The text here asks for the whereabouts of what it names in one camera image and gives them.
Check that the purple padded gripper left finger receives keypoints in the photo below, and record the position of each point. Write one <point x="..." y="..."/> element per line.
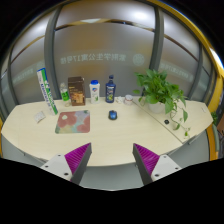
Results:
<point x="71" y="166"/>

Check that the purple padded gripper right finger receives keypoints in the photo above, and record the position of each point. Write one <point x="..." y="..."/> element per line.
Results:
<point x="151" y="166"/>

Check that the blue black computer mouse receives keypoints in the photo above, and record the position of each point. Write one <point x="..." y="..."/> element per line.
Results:
<point x="112" y="115"/>

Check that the floral patterned mouse pad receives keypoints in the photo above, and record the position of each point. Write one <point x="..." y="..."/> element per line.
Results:
<point x="73" y="122"/>

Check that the white paper packet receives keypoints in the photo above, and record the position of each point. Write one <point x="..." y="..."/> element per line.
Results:
<point x="39" y="116"/>

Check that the clear green-label bottle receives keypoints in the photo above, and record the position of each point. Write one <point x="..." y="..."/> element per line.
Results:
<point x="65" y="94"/>

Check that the green potted plant white pot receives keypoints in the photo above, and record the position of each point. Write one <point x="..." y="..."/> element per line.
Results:
<point x="155" y="90"/>

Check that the brown cardboard box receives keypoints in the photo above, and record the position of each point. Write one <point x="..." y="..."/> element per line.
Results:
<point x="76" y="90"/>

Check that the white shampoo bottle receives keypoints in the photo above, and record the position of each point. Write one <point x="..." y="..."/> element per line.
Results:
<point x="94" y="91"/>

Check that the dark blue shampoo bottle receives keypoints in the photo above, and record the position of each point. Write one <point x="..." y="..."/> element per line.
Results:
<point x="110" y="90"/>

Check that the white green shuttlecock tube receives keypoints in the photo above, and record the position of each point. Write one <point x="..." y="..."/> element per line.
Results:
<point x="46" y="92"/>

